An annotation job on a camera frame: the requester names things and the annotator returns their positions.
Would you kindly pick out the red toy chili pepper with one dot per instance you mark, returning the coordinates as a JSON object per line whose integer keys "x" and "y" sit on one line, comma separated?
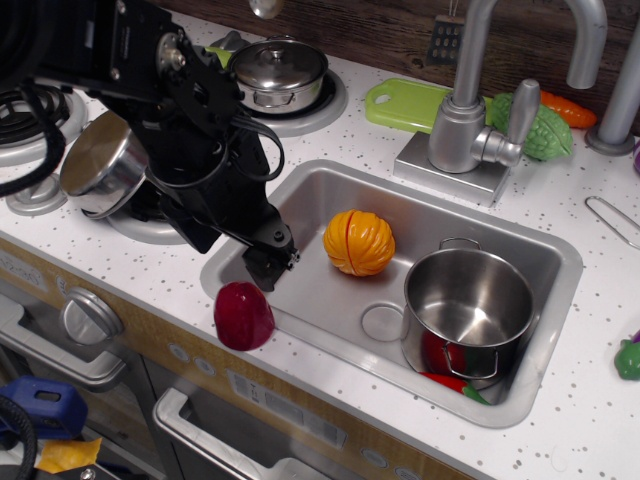
{"x": 458, "y": 385}

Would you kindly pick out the lidded steel pot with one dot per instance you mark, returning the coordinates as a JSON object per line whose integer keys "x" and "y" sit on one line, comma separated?
{"x": 279, "y": 75}

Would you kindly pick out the silver wire whisk handle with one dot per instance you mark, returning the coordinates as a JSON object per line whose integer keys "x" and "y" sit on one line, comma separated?
{"x": 620, "y": 224}

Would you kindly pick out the overturned steel pot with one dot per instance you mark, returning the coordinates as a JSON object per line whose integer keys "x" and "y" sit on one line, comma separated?
{"x": 105, "y": 166}

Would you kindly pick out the front left burner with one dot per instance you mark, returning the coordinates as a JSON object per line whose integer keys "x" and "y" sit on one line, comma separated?
{"x": 22, "y": 137}

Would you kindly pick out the yellow cloth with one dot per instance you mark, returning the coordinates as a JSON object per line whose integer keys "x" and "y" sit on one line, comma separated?
{"x": 64, "y": 455}

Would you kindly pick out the hanging metal grater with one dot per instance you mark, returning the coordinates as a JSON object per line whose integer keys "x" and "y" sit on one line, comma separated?
{"x": 446, "y": 39}

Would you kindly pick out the silver stove knob back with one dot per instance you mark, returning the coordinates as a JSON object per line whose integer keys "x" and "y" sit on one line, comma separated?
{"x": 231, "y": 42}

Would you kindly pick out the green plastic plate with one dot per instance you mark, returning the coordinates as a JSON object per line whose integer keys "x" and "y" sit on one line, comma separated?
{"x": 223, "y": 55}

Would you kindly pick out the green cutting board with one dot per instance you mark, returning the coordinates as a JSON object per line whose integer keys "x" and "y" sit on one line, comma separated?
{"x": 405, "y": 105}

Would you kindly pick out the dark red sweet potato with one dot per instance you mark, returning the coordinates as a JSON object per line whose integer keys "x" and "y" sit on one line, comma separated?
{"x": 243, "y": 318}

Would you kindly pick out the silver left door handle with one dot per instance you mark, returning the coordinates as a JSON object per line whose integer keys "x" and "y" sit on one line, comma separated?
{"x": 98, "y": 375}

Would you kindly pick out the green toy vegetable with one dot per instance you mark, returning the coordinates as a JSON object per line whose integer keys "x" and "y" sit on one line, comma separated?
{"x": 626, "y": 360}

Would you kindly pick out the silver oven door handle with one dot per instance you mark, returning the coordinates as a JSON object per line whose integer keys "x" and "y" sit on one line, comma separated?
{"x": 166, "y": 415}

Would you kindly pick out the green toy bitter gourd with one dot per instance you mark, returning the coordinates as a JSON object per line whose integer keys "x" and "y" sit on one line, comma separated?
{"x": 550, "y": 136}

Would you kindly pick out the silver post base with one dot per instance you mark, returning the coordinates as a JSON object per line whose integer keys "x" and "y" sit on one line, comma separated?
{"x": 613, "y": 135}

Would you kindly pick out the steel sink basin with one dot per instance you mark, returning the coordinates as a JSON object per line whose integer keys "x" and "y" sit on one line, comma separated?
{"x": 359, "y": 320}

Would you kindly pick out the back right burner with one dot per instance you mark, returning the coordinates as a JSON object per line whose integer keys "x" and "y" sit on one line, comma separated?
{"x": 328, "y": 107}

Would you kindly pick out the hanging metal spoon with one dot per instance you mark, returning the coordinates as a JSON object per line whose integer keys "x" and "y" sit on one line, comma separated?
{"x": 266, "y": 9}

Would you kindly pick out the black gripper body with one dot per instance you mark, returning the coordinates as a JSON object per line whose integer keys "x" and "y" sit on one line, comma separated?
{"x": 257, "y": 225}

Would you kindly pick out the silver stove knob left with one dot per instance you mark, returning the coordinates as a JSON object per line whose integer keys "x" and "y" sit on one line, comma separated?
{"x": 40, "y": 199}

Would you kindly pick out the front right burner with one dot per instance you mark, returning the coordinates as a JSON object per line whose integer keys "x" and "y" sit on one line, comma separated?
{"x": 143, "y": 222}

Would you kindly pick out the silver oven knob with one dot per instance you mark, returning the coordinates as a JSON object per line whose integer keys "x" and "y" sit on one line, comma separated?
{"x": 87, "y": 319}

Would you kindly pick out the blue clamp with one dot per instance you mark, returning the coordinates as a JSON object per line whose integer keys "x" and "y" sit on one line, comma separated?
{"x": 56, "y": 409}

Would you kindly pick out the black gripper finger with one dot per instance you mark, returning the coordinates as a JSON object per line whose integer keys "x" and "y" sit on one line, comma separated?
{"x": 264, "y": 270}
{"x": 293, "y": 260}

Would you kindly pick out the purple toy eggplant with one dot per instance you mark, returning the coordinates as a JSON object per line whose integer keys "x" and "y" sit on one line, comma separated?
{"x": 636, "y": 156}

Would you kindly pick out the orange toy pumpkin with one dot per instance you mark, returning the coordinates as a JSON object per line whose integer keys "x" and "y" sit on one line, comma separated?
{"x": 359, "y": 243}

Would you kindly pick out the burner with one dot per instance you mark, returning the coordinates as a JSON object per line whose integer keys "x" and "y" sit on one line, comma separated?
{"x": 22, "y": 137}
{"x": 328, "y": 107}
{"x": 143, "y": 222}

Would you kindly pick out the orange toy carrot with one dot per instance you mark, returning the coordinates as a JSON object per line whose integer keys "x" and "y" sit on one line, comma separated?
{"x": 573, "y": 114}

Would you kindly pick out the tall steel pot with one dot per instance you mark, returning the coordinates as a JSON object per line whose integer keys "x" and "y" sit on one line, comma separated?
{"x": 466, "y": 312}

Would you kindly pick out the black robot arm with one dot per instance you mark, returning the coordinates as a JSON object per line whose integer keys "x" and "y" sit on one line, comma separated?
{"x": 205, "y": 152}

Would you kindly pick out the silver stove knob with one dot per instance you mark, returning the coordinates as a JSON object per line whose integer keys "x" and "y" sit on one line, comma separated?
{"x": 231, "y": 42}
{"x": 40, "y": 199}

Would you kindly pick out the silver toy faucet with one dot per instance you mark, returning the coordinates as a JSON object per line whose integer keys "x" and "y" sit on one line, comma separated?
{"x": 462, "y": 156}

